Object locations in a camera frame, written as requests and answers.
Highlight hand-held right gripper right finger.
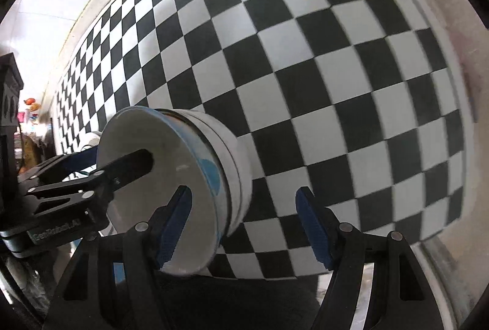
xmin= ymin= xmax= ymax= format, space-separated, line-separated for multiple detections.
xmin=295 ymin=187 xmax=451 ymax=330

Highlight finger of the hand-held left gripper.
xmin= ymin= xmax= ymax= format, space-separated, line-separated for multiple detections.
xmin=23 ymin=149 xmax=154 ymax=226
xmin=18 ymin=145 xmax=102 ymax=186

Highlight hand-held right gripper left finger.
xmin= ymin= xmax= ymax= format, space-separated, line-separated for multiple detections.
xmin=42 ymin=185 xmax=193 ymax=330

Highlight white bowl coloured dots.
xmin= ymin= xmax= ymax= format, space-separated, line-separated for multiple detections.
xmin=96 ymin=106 xmax=227 ymax=276

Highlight white bowl pink floral print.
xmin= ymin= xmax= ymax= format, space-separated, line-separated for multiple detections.
xmin=183 ymin=109 xmax=253 ymax=228

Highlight dark wooden cabinet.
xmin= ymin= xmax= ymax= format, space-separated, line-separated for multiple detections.
xmin=0 ymin=52 xmax=24 ymax=182

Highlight black and white checkered mat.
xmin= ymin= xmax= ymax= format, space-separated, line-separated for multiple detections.
xmin=53 ymin=0 xmax=478 ymax=281

